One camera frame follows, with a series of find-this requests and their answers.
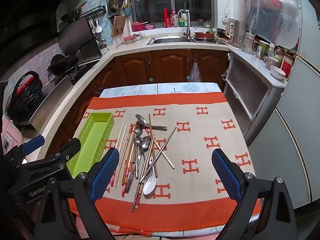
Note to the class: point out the gas stove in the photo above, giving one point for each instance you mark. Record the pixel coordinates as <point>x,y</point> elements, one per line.
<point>82,72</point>

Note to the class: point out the grey refrigerator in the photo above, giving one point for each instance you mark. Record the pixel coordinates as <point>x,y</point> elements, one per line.
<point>295,130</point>

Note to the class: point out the glass jar green label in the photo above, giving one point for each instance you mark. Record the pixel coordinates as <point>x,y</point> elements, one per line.
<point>262,51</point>

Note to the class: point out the white hanging ladle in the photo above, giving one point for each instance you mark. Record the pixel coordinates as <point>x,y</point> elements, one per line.
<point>98,28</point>

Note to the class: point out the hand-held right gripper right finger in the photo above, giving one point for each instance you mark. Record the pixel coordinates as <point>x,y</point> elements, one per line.
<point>226,172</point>

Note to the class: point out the white patterned bowl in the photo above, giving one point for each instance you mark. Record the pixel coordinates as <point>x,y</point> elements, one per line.
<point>277,73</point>

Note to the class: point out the steel faucet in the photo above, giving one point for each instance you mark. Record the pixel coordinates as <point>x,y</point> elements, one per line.
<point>188,27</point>

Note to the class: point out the dark splash guard panel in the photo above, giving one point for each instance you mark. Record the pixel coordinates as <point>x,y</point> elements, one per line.
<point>80,40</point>

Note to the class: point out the orange printed blanket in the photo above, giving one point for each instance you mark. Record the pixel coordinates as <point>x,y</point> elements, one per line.
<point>200,155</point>

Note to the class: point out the clear plastic bag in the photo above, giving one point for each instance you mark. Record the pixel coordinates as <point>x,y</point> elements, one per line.
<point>195,73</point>

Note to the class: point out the dark window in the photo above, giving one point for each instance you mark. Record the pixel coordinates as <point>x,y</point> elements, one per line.
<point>155,0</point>

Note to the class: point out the red pan with greens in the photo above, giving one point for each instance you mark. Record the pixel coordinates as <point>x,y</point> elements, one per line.
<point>203,35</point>

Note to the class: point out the black frying pan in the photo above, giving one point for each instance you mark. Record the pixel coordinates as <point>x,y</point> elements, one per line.
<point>62,62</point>

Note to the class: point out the green bottle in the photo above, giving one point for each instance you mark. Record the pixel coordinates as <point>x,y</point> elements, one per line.
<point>182,23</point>

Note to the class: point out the metal fork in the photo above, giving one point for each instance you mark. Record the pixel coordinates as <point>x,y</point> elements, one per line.
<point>130,183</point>

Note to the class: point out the pink appliance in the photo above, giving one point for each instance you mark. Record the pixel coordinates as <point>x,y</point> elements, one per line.
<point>10,135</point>

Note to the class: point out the black range hood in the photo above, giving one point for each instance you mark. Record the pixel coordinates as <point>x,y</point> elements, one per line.
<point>37,10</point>

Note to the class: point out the steel cabinet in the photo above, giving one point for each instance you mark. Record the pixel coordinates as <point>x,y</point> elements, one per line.
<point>250,87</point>

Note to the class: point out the light blue tablecloth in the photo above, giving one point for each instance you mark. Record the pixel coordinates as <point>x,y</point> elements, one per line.
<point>175,87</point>

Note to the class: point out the small metal spoon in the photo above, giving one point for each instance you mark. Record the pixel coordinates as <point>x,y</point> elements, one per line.
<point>136,140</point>

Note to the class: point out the green plastic utensil tray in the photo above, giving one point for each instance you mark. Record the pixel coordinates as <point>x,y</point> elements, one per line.
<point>95,135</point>

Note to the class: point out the red patterned chopstick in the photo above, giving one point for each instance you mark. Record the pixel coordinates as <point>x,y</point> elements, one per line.
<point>124,190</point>

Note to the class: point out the stainless steel splash panel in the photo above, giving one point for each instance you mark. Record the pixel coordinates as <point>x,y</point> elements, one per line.
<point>50,102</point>

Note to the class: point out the white kitchen countertop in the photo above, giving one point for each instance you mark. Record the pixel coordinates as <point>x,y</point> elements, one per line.
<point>140,45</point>

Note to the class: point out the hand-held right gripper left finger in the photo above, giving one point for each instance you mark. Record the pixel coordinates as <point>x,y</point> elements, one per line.
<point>105,170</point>

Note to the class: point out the large metal spoon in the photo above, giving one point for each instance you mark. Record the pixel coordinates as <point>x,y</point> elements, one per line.
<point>142,120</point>

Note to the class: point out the red box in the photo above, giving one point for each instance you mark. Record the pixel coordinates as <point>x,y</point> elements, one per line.
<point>287,66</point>

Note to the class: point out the steel kettle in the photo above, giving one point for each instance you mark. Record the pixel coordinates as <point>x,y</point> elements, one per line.
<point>238,33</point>

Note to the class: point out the white ceramic spoon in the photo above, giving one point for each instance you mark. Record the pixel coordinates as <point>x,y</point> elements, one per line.
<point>149,186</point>

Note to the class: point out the clear plastic sheet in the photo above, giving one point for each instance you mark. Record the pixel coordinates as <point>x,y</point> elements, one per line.
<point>272,15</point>

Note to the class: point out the white mug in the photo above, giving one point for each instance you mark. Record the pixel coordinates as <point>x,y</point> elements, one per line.
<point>271,63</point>

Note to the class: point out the brown chopstick patterned end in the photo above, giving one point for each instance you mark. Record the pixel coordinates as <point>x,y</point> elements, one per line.
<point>134,205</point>
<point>138,201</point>

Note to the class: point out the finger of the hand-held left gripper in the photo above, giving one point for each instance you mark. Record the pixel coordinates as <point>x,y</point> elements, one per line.
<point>32,143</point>
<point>71,150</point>

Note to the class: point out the wooden cutting board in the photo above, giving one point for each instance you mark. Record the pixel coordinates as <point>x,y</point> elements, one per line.
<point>119,25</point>

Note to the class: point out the red lidded bowl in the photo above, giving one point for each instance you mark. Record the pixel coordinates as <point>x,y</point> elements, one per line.
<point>129,40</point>

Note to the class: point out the white hanging spatula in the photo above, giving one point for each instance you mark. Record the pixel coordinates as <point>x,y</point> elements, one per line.
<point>92,26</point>

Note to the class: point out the hanging stainless steel pan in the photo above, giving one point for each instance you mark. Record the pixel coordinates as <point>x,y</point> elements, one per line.
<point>116,0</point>

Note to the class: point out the red bottle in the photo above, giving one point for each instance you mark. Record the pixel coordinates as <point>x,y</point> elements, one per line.
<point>166,18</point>

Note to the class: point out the steel sink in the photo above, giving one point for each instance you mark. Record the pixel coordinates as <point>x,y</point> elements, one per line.
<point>170,40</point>

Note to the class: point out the pale chopstick red stripes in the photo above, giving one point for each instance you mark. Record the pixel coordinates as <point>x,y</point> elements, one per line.
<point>167,158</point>

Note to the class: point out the pink bottle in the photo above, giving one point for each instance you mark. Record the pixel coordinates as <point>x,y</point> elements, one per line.
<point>174,20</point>

